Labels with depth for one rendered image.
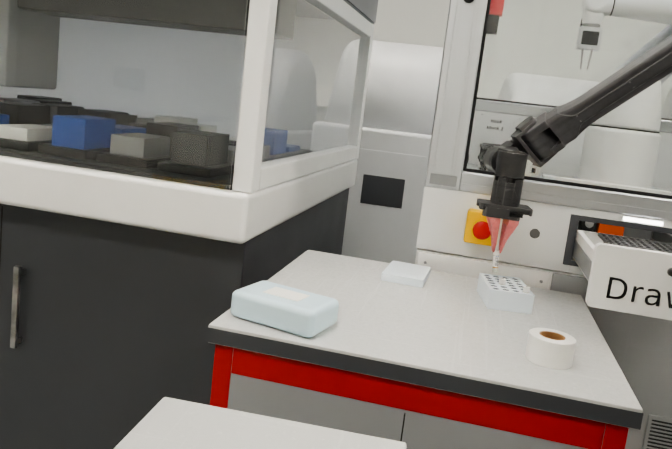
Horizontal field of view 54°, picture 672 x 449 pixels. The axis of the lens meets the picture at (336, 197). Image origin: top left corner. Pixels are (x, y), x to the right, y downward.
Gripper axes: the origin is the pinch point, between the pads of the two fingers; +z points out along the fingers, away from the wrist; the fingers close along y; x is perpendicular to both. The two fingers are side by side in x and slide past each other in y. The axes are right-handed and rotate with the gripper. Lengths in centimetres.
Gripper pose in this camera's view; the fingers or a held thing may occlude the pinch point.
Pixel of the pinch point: (496, 248)
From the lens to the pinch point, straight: 136.8
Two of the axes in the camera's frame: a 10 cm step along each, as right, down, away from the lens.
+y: -9.9, -1.4, 0.7
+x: -0.9, 1.4, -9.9
